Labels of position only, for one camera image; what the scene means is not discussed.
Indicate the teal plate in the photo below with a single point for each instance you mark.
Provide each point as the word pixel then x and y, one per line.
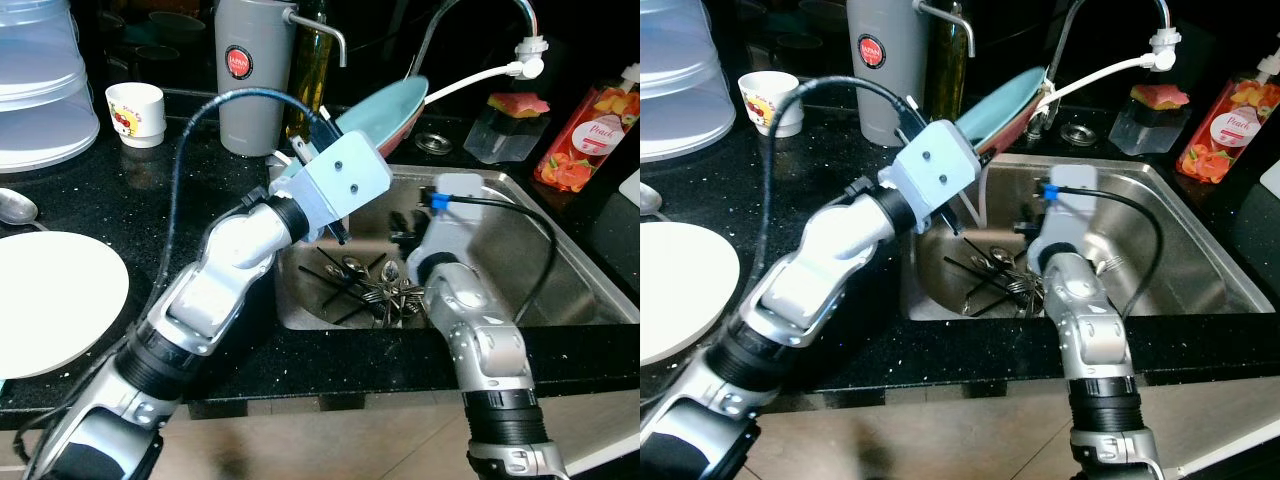
pixel 1005 105
pixel 385 110

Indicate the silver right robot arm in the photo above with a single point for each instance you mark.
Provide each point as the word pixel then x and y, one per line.
pixel 1090 330
pixel 480 330

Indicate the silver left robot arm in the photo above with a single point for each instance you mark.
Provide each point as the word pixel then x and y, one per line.
pixel 850 240
pixel 230 260

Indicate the black chopstick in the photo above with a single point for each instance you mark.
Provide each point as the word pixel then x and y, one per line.
pixel 345 270
pixel 355 300
pixel 975 275
pixel 990 295

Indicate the metal fork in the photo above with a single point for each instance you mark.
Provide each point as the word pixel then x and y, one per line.
pixel 395 303
pixel 1022 295

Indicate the clear plastic sponge holder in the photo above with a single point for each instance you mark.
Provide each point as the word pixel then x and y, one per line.
pixel 500 140
pixel 1145 130

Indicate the olive oil bottle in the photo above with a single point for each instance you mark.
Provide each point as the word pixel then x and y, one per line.
pixel 945 70
pixel 308 80

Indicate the pink yellow sponge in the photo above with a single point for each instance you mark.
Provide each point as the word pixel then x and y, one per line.
pixel 520 104
pixel 1160 96

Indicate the stainless steel sink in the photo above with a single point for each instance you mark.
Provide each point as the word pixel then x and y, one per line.
pixel 1200 270
pixel 590 290

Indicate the chrome faucet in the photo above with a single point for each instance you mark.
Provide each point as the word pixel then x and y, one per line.
pixel 1062 40
pixel 428 45

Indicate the peach dish soap bottle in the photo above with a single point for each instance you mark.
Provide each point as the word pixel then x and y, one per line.
pixel 585 140
pixel 1225 130

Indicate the white printed cup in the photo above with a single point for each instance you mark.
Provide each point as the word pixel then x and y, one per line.
pixel 135 115
pixel 770 105

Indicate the clear stacked plastic container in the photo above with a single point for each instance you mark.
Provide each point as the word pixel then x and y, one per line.
pixel 690 90
pixel 45 100

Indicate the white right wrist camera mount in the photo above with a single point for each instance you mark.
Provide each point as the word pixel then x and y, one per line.
pixel 455 230
pixel 1070 215

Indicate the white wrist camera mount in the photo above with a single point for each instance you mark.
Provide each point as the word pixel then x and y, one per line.
pixel 1070 215
pixel 345 180
pixel 935 165
pixel 455 230

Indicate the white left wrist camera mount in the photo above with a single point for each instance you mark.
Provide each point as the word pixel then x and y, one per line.
pixel 345 180
pixel 935 165

